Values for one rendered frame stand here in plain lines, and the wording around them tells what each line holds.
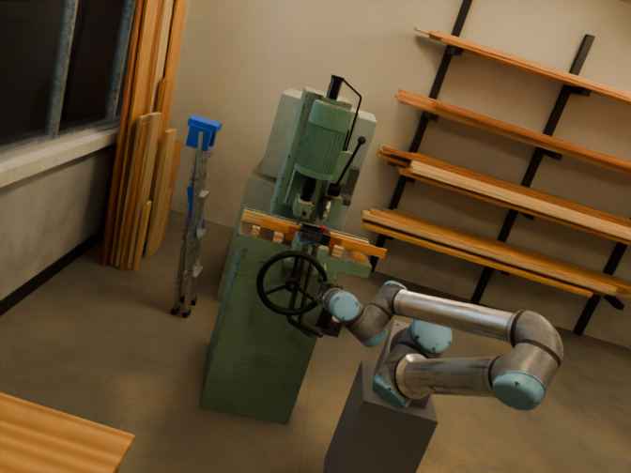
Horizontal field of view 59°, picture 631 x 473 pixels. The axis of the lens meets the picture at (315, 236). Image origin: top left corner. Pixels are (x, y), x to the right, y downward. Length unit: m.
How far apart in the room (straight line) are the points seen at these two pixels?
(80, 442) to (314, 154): 1.39
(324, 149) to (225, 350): 1.01
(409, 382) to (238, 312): 0.94
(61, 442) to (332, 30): 3.79
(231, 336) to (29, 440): 1.10
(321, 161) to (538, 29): 2.98
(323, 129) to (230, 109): 2.59
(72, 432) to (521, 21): 4.27
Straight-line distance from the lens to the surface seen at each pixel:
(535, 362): 1.53
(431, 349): 2.02
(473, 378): 1.64
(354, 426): 2.29
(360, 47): 4.79
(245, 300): 2.52
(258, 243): 2.41
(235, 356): 2.66
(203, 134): 3.16
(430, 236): 4.57
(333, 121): 2.37
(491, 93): 4.94
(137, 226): 3.83
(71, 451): 1.76
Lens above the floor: 1.72
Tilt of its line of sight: 18 degrees down
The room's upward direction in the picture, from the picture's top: 18 degrees clockwise
